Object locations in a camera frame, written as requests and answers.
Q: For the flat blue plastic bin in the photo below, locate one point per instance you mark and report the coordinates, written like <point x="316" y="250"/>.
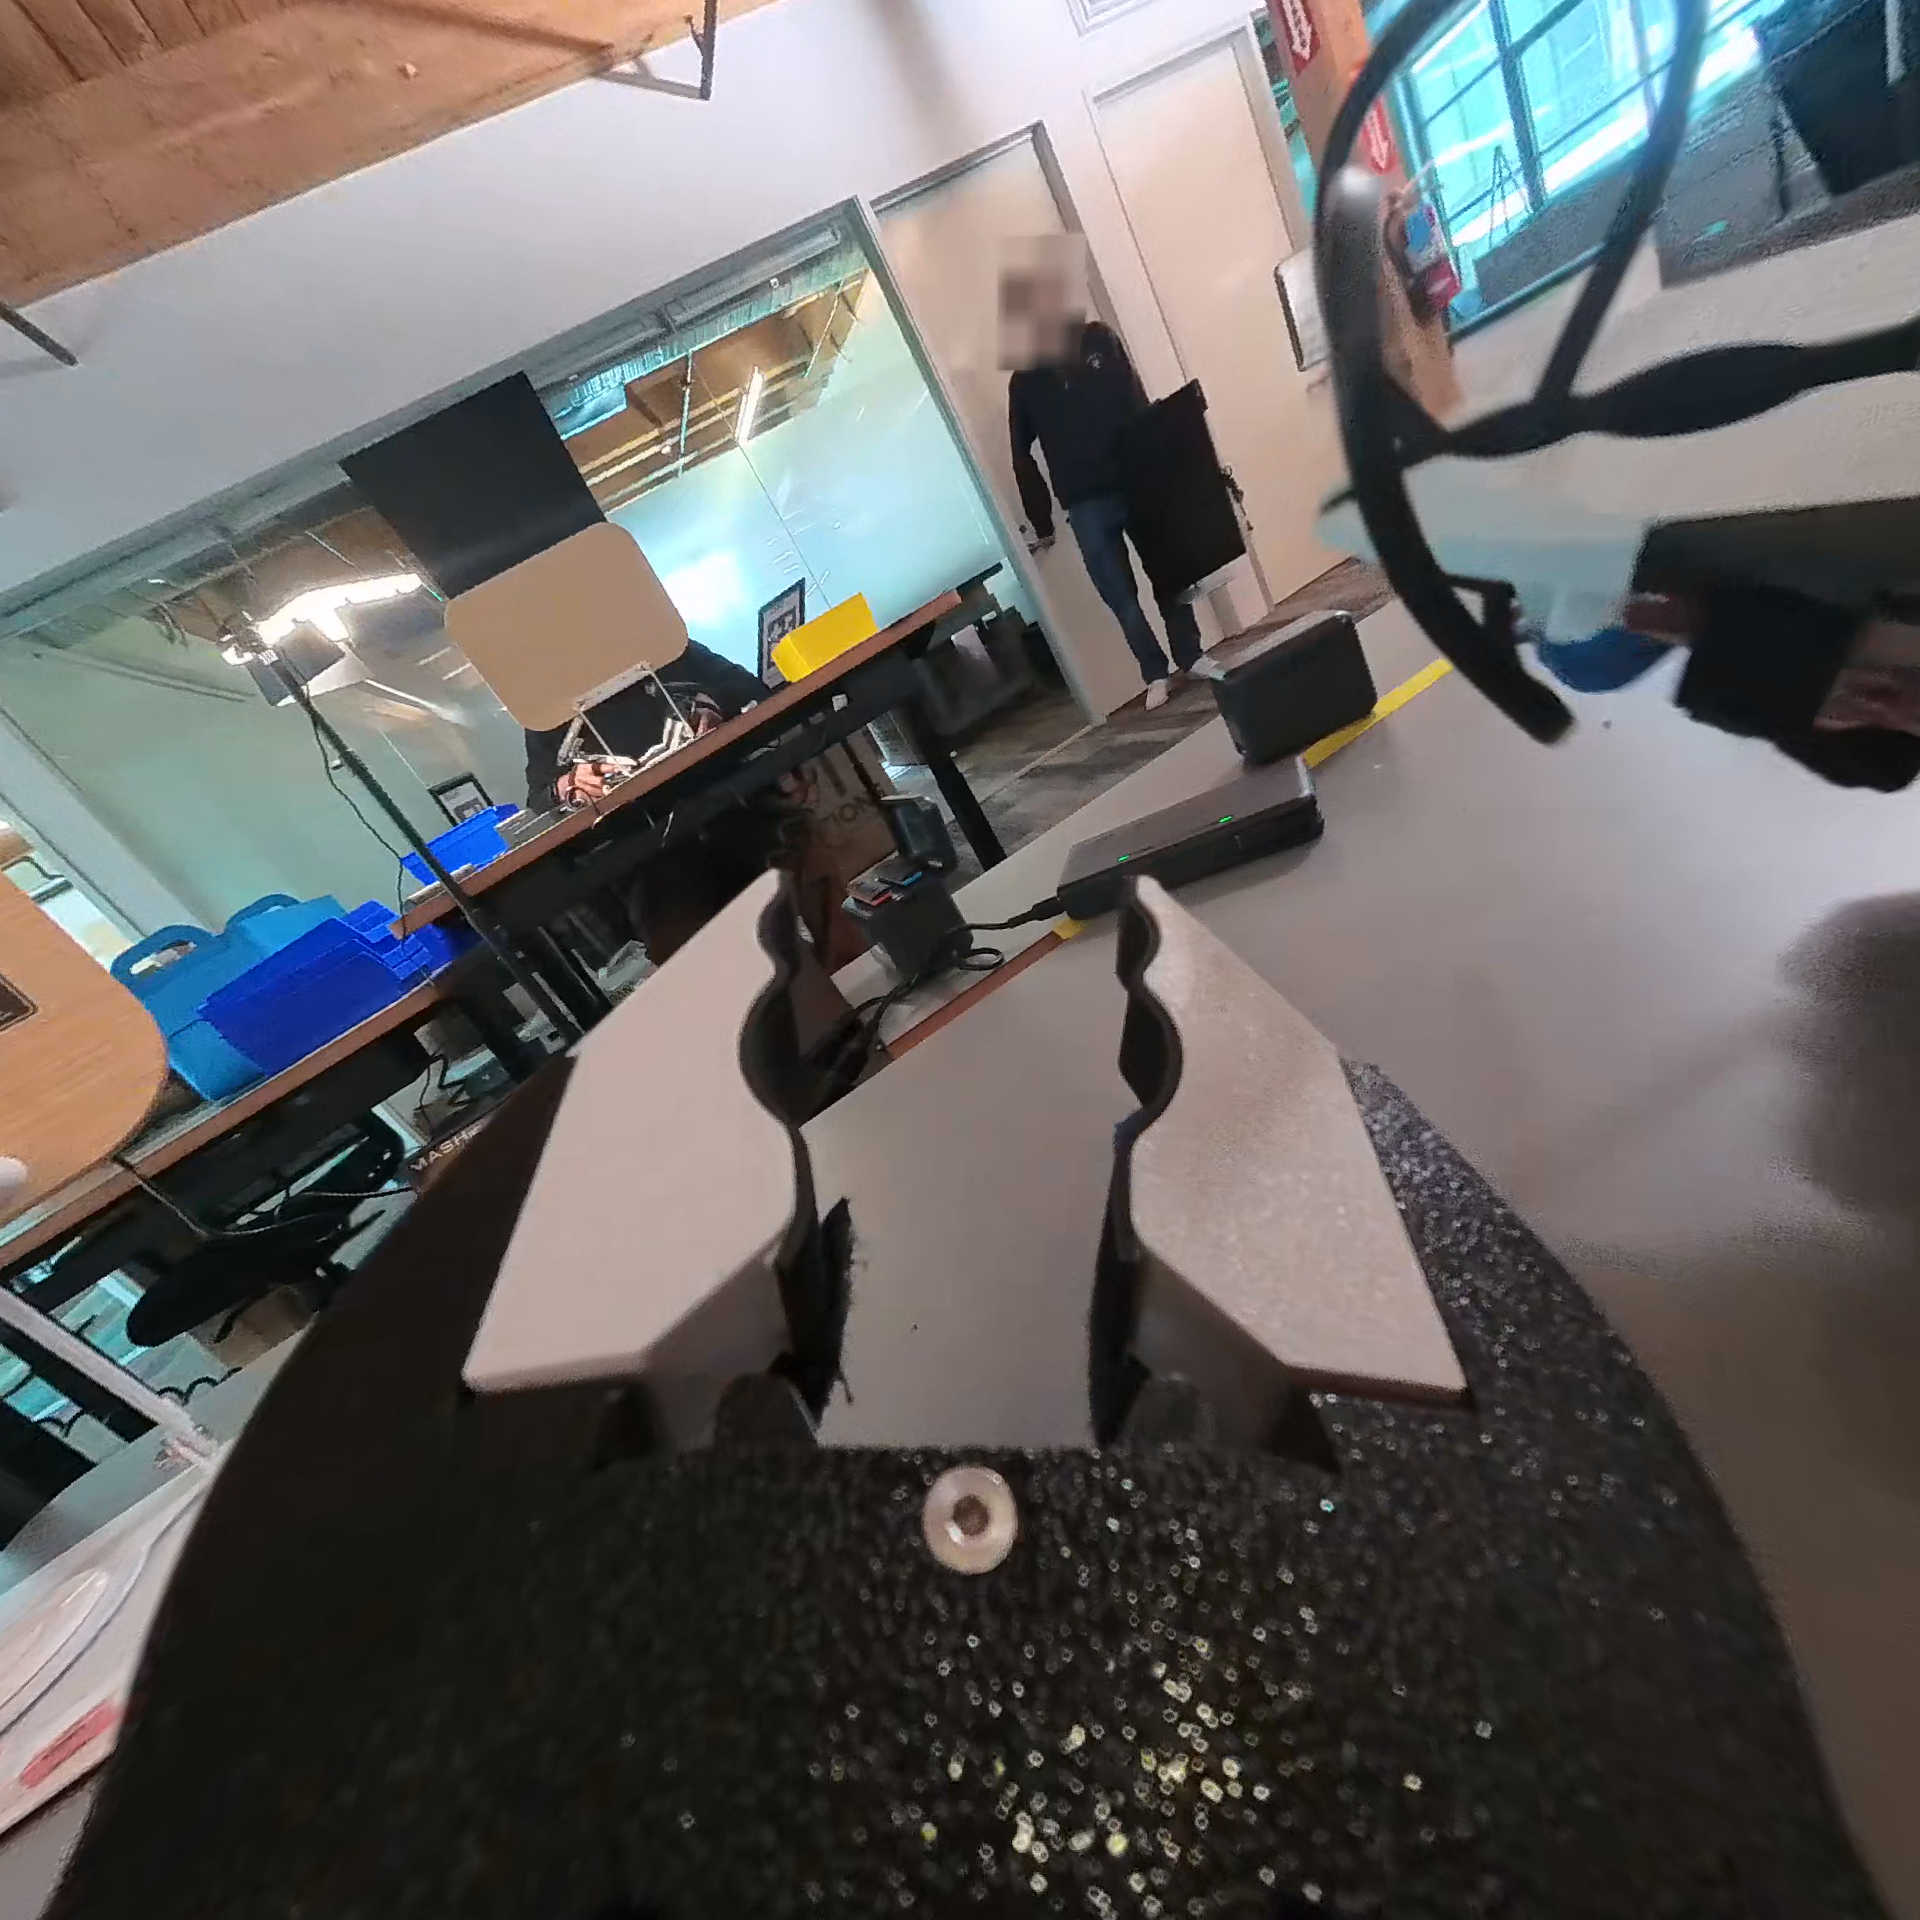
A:
<point x="464" y="848"/>

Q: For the black charging case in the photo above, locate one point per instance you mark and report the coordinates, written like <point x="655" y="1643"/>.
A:
<point x="909" y="900"/>

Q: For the black carry bag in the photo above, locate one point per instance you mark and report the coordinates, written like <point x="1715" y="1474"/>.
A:
<point x="1184" y="495"/>

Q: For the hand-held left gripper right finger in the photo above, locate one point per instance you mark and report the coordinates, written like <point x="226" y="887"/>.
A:
<point x="1290" y="1200"/>

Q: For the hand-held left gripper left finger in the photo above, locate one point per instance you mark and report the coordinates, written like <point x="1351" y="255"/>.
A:
<point x="630" y="1200"/>

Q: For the cardboard box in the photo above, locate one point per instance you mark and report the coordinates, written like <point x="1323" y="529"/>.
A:
<point x="841" y="855"/>

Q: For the black ceiling rod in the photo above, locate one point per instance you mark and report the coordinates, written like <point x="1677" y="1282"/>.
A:
<point x="698" y="52"/>

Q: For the black wall screen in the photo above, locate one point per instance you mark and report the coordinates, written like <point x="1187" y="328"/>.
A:
<point x="464" y="480"/>

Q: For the yellow box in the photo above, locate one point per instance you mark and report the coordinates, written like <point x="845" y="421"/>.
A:
<point x="823" y="639"/>

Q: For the small black picture frame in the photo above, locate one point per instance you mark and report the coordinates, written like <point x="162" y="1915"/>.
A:
<point x="456" y="799"/>

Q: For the black power bank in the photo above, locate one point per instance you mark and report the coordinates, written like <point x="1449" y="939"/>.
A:
<point x="1201" y="833"/>

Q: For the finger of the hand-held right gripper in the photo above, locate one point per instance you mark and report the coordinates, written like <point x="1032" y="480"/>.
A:
<point x="1724" y="339"/>
<point x="1724" y="472"/>

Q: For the white stand base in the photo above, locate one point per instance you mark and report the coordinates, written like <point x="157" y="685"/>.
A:
<point x="74" y="1650"/>

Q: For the fire extinguisher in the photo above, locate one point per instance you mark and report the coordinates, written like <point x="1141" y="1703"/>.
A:
<point x="1424" y="241"/>

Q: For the black adapter cube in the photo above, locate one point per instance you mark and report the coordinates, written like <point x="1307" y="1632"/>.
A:
<point x="1292" y="690"/>

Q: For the wooden support post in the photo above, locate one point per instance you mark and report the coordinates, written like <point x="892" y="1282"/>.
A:
<point x="1351" y="91"/>

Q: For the paper notice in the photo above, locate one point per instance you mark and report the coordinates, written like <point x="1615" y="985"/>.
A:
<point x="1299" y="308"/>

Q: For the white double doors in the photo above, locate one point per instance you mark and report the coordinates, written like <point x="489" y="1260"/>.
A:
<point x="1184" y="225"/>

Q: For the wooden panel on white stand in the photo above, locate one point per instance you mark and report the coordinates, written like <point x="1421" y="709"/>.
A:
<point x="61" y="1035"/>
<point x="563" y="614"/>

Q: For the black light stand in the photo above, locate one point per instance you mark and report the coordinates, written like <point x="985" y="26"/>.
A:
<point x="375" y="810"/>

